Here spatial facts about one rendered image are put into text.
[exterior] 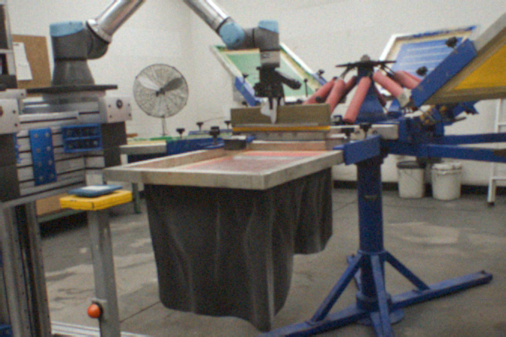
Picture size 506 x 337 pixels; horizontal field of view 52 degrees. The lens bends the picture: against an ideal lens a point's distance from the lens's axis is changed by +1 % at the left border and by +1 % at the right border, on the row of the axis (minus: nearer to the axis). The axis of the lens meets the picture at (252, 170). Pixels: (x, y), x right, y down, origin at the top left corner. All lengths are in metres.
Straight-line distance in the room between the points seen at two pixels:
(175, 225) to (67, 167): 0.46
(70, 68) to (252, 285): 1.00
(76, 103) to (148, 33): 5.05
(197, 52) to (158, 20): 0.75
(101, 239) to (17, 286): 0.58
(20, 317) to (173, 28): 5.74
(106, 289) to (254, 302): 0.41
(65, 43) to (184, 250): 0.85
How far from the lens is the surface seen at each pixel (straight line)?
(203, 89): 7.40
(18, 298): 1.95
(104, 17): 2.08
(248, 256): 1.47
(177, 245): 1.64
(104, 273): 1.44
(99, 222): 1.40
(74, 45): 1.97
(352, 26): 6.29
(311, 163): 1.48
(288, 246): 1.56
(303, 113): 1.83
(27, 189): 1.75
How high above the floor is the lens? 1.18
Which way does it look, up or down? 8 degrees down
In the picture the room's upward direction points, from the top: 4 degrees counter-clockwise
